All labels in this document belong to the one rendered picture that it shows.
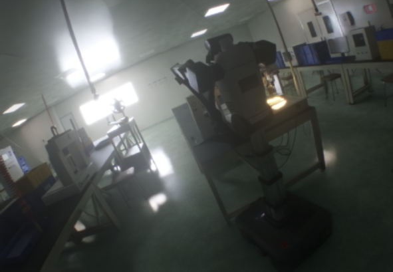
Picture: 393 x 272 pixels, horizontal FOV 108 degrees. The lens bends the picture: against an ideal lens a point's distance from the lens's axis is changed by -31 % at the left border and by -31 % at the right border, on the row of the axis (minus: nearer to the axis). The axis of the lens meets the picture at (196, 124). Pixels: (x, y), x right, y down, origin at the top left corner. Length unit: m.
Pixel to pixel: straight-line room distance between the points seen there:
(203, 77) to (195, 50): 8.30
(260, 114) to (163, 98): 8.00
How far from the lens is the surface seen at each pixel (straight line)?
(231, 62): 1.08
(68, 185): 2.55
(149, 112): 9.08
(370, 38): 3.92
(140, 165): 4.02
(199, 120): 2.13
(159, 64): 9.06
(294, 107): 1.98
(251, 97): 1.12
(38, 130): 10.64
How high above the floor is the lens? 1.42
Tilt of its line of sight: 13 degrees down
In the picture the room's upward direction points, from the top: 23 degrees counter-clockwise
